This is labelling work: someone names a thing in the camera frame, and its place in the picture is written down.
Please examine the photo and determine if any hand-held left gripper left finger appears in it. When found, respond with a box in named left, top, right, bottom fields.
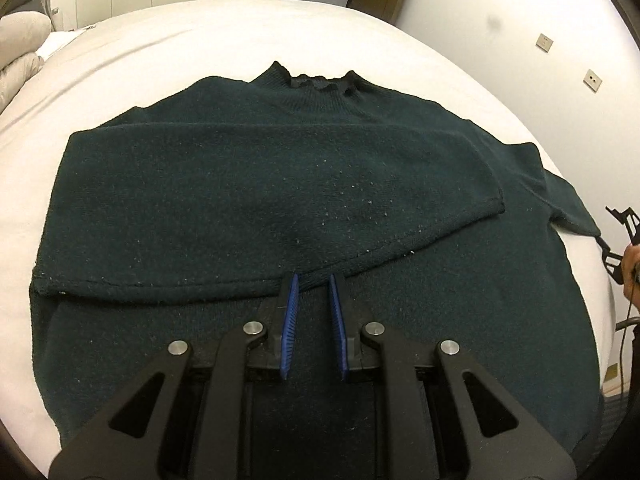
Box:
left=49, top=272, right=301, bottom=480

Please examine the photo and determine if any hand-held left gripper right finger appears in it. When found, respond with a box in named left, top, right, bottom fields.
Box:
left=326, top=274, right=579, bottom=480

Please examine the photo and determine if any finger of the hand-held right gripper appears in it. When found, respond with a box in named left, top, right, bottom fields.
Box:
left=596, top=238, right=624, bottom=287
left=605, top=205, right=640, bottom=245

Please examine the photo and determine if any dark green knit sweater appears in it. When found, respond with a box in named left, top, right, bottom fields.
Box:
left=31, top=61, right=603, bottom=461

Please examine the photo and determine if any person's right hand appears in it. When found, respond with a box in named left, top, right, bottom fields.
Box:
left=620, top=245, right=640, bottom=302

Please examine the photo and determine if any bed with white sheet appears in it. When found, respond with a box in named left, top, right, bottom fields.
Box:
left=0, top=0, right=618, bottom=466

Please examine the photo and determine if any beige folded duvet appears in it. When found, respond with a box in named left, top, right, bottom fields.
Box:
left=0, top=11, right=54, bottom=113

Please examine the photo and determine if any thin black cable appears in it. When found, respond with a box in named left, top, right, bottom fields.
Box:
left=616, top=275, right=640, bottom=397

